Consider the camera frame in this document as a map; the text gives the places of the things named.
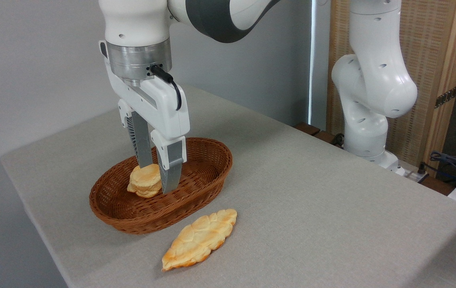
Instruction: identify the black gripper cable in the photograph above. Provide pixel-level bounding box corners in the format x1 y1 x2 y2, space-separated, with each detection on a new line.
147 64 182 111

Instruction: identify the small round bread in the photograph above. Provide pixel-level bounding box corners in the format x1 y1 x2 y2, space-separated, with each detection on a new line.
127 163 163 198

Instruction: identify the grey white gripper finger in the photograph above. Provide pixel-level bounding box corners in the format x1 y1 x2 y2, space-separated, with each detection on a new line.
150 129 187 194
118 99 154 169

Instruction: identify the brown wicker basket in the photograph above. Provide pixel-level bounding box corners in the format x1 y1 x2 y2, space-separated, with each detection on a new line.
89 137 233 235

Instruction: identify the metal screen hinge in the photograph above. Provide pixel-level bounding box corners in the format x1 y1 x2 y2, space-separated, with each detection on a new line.
435 85 456 108

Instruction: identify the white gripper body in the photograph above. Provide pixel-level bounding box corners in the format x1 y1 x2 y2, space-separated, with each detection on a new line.
99 40 191 140

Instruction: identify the wooden bamboo folding screen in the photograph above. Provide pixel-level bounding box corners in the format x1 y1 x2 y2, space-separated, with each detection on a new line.
326 0 456 176

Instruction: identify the black cable bundle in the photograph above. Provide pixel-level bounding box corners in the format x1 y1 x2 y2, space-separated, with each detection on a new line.
419 151 456 188

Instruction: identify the grey tablecloth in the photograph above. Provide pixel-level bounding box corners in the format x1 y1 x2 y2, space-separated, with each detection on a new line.
0 84 456 288

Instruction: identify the long leaf-shaped bread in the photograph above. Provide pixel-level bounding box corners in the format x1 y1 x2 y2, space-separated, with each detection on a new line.
161 208 238 272

